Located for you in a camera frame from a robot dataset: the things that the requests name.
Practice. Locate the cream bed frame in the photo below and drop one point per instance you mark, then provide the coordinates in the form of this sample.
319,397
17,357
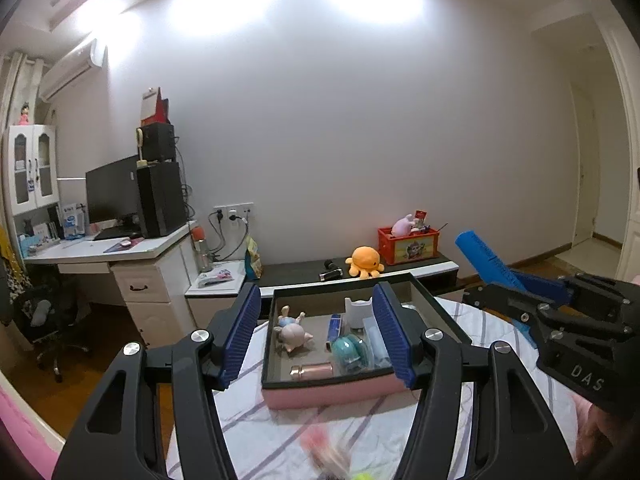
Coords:
35,410

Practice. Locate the black flashlight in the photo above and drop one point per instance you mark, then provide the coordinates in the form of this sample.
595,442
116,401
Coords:
331,272

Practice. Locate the small black speaker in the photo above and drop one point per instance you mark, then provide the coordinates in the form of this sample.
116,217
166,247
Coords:
160,142

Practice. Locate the orange octopus plush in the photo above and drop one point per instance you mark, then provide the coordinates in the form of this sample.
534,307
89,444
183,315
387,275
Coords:
366,262

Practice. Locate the white desk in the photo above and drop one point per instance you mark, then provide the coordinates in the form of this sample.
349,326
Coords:
150,280

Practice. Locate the black office chair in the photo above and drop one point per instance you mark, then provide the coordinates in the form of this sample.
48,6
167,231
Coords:
50,320

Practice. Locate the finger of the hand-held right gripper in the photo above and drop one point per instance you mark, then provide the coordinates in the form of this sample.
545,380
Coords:
482,252
505,300

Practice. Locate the red plastic crate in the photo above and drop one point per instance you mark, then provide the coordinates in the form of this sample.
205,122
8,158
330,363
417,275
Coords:
410,250

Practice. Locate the striped white bed sheet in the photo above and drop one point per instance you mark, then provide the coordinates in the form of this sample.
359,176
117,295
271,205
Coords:
280,435

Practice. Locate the white room door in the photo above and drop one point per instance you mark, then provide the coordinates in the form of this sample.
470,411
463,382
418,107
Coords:
585,170

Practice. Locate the red white box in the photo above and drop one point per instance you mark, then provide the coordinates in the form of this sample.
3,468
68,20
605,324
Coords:
152,107

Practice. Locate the teal round container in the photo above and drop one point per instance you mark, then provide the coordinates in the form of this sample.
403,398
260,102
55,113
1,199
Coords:
347,355

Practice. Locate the pink pig figure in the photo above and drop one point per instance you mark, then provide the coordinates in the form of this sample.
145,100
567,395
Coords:
292,337

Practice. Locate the white wall socket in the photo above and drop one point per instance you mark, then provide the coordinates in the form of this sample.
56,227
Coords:
234,211

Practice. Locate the black computer monitor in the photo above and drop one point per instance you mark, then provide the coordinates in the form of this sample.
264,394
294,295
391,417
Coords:
112,190

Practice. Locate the printed flat packet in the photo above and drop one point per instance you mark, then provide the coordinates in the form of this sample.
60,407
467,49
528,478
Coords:
216,278

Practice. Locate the small blue pink figure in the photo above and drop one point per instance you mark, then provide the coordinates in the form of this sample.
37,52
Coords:
289,317

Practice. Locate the pink metal bottle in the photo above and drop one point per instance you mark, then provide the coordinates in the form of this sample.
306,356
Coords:
312,371

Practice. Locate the clear plastic case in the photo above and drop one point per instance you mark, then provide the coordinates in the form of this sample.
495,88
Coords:
376,345

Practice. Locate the yellow green item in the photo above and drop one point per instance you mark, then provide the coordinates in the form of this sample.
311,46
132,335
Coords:
369,475

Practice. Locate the person's right hand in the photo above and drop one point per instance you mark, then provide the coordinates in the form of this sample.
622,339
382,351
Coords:
595,430

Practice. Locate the pink blanket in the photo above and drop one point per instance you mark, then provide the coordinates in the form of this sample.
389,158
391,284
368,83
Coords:
25,440

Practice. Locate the pink storage box dark rim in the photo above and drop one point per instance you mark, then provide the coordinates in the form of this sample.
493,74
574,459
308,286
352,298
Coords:
320,396

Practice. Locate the pink plush toy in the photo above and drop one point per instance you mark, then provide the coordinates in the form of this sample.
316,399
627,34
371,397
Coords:
402,225

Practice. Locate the white air conditioner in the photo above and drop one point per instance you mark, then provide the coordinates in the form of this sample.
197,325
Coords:
70,72

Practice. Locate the pink blurry toy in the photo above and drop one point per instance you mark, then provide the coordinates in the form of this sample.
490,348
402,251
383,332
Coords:
325,447

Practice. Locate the blue white desk box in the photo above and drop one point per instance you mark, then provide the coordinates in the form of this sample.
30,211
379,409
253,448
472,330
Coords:
75,220

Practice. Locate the white glass-door cabinet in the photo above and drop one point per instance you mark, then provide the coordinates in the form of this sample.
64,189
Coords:
30,170

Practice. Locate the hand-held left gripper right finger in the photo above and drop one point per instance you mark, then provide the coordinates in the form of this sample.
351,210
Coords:
392,335

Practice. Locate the clear bottle red cap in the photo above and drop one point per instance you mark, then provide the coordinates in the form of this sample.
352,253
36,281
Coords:
202,252

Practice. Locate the black computer tower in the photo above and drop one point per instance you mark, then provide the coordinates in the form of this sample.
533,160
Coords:
160,200

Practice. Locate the yellow black garment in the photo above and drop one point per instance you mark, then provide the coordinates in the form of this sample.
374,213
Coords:
12,270

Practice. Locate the yellow blue snack bag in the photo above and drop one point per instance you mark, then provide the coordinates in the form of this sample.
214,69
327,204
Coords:
253,257

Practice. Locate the blue tube box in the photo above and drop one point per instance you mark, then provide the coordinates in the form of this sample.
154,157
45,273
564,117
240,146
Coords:
334,332

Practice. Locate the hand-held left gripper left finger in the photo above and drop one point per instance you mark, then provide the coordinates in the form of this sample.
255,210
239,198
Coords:
242,330

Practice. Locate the small pink doll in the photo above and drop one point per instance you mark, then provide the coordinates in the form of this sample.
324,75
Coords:
25,115

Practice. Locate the black white low cabinet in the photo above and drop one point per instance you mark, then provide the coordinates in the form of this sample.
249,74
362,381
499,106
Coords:
300,270

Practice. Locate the white cat-ear container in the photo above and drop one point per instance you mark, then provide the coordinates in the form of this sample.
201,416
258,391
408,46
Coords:
359,315

